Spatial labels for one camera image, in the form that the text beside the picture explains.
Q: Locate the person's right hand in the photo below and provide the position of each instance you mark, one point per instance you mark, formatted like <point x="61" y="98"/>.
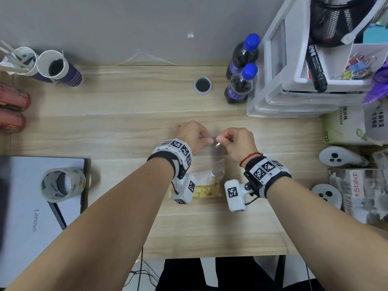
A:
<point x="242" y="143"/>

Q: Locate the person's left hand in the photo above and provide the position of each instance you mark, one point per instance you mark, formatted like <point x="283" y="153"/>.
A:
<point x="190" y="134"/>

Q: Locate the person's left fingers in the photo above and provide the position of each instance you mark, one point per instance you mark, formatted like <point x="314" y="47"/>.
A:
<point x="206" y="137"/>

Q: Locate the person's right fingers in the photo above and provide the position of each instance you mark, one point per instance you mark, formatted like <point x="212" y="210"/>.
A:
<point x="225" y="138"/>

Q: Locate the clear plastic zip bag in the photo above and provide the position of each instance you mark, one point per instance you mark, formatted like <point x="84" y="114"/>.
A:
<point x="217" y="162"/>

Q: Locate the person's right forearm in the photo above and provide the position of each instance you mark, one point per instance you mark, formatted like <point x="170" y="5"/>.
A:
<point x="315" y="227"/>

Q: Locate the person's left forearm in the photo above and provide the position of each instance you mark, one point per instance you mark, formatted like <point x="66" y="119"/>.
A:
<point x="100" y="218"/>

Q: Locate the marker-patterned left wrist band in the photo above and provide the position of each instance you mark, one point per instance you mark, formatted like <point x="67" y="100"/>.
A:
<point x="178" y="150"/>

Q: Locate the marker-patterned wrist band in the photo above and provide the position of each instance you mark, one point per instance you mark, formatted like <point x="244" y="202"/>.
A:
<point x="266" y="172"/>
<point x="178" y="150"/>

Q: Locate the pile of yellow cubes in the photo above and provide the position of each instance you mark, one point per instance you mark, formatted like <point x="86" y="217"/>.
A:
<point x="209" y="190"/>

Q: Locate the marker-patterned right wrist band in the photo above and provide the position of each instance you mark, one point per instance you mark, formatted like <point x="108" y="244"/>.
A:
<point x="266" y="172"/>

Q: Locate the blue-capped dark soda bottle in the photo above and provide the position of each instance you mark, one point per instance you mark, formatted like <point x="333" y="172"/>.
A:
<point x="241" y="84"/>
<point x="242" y="54"/>

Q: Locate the white plastic drawer organizer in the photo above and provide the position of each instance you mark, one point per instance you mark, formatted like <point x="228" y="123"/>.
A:
<point x="272" y="87"/>

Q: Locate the white handheld controller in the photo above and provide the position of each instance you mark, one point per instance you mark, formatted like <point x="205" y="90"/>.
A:
<point x="336" y="156"/>
<point x="327" y="195"/>

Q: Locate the black marker pen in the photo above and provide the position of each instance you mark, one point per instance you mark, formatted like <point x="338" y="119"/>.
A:
<point x="316" y="68"/>

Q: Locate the green and white snack bag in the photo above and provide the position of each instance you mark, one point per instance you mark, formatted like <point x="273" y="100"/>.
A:
<point x="342" y="127"/>

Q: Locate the person's black trousers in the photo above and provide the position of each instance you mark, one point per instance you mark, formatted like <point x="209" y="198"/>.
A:
<point x="230" y="275"/>

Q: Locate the grey printed book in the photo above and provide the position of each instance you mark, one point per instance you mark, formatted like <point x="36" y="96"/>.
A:
<point x="363" y="193"/>

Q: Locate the pile of colourful binder clips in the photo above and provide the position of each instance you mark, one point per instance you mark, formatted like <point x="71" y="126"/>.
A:
<point x="357" y="68"/>

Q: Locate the white printed snack bag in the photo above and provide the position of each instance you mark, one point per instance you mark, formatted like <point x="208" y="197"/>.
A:
<point x="376" y="121"/>

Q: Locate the purple paper cup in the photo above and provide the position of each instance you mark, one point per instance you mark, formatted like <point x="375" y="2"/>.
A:
<point x="68" y="72"/>

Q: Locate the purple plastic bag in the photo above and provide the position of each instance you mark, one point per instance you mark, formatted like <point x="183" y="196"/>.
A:
<point x="377" y="84"/>

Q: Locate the black mesh pen holder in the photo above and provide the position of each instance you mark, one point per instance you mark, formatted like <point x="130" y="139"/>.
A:
<point x="336" y="21"/>

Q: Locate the clear tape roll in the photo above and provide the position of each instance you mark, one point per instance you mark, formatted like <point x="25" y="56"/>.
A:
<point x="50" y="181"/>

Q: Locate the white plastic stick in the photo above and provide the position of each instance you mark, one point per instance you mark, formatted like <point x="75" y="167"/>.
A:
<point x="360" y="24"/>

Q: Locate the white paper cup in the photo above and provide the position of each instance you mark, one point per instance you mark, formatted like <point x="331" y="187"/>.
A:
<point x="28" y="57"/>

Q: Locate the red drink can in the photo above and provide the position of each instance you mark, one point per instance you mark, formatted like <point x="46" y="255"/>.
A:
<point x="10" y="121"/>
<point x="13" y="96"/>

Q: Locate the silver laptop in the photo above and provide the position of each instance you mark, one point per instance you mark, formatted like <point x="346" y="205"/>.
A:
<point x="24" y="233"/>

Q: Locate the bundle of wooden stirrers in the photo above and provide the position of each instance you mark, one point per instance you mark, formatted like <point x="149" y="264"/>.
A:
<point x="12" y="59"/>

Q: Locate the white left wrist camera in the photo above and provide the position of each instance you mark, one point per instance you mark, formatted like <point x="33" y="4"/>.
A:
<point x="185" y="190"/>

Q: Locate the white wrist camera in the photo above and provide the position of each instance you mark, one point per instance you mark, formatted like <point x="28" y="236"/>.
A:
<point x="235" y="195"/>
<point x="185" y="190"/>

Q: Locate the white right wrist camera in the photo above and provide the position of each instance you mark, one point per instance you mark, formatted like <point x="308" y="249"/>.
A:
<point x="235" y="195"/>

